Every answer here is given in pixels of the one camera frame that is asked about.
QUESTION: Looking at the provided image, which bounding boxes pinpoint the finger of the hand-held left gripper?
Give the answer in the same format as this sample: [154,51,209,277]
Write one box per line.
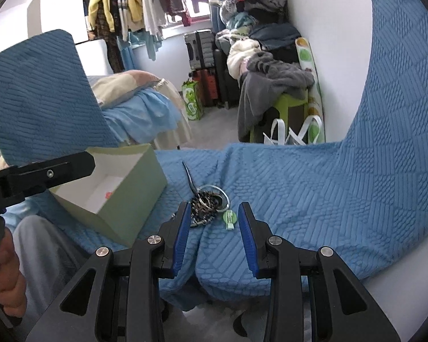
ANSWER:
[8,151,96,200]

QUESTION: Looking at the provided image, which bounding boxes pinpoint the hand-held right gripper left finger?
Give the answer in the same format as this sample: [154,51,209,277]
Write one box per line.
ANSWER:
[25,201,192,342]

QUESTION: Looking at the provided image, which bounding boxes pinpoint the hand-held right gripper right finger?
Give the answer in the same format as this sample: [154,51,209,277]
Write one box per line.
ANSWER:
[238,201,402,342]

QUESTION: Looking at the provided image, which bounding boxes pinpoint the pale green cardboard box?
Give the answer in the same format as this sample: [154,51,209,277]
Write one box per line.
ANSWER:
[49,143,169,249]

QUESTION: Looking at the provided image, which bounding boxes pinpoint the person's left hand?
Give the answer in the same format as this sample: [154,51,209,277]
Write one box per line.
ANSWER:
[0,228,28,320]

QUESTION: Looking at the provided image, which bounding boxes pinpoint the small green hair clip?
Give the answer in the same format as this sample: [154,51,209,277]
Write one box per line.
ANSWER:
[223,210,238,231]

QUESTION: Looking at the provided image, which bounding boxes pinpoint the silver bangle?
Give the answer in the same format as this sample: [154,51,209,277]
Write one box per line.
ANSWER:
[199,184,230,211]

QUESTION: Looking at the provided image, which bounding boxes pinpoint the light blue bed sheet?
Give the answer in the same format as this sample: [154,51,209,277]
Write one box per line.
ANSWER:
[102,89,183,144]

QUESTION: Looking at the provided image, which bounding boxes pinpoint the blue textured sofa cover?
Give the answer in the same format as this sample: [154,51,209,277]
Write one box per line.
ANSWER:
[0,0,428,314]

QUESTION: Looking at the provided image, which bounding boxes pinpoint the beige pink pillow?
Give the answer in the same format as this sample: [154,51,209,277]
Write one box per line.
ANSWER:
[89,70,163,109]

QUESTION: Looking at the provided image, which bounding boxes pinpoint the cream bed skirt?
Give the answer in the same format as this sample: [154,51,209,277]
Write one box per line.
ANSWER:
[153,81,193,150]

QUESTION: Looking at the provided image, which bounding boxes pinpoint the white tote bag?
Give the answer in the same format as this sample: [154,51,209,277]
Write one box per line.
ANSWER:
[263,114,324,146]

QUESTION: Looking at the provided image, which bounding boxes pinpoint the white headboard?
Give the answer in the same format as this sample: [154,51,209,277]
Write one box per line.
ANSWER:
[75,39,114,77]

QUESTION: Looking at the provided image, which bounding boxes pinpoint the green shopping bag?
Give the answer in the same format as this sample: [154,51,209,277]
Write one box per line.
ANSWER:
[181,80,205,121]

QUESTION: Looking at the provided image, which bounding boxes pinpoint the green plastic stool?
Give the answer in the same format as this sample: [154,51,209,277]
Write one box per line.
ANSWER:
[250,92,309,145]

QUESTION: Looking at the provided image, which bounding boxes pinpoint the red suitcase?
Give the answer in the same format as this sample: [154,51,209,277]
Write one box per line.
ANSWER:
[192,68,220,107]

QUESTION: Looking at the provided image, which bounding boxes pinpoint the white wardrobe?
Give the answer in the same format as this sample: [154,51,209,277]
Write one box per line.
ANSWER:
[27,0,93,43]

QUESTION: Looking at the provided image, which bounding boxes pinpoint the grey fleece blanket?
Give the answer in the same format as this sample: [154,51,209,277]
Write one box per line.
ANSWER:
[237,52,315,143]

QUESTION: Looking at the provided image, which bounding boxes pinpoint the green spotted ironing board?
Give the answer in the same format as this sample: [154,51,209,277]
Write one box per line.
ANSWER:
[294,37,326,145]

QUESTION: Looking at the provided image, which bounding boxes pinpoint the row of hanging clothes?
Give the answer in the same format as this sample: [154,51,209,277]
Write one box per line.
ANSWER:
[87,0,210,61]

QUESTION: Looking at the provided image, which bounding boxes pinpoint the grey suitcase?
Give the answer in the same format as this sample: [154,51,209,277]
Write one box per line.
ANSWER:
[184,30,217,70]

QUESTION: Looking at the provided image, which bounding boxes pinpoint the window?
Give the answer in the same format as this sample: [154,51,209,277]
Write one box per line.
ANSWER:
[164,0,215,40]

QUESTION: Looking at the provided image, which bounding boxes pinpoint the pile of clothes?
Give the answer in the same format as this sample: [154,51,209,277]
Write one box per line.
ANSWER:
[214,0,307,79]

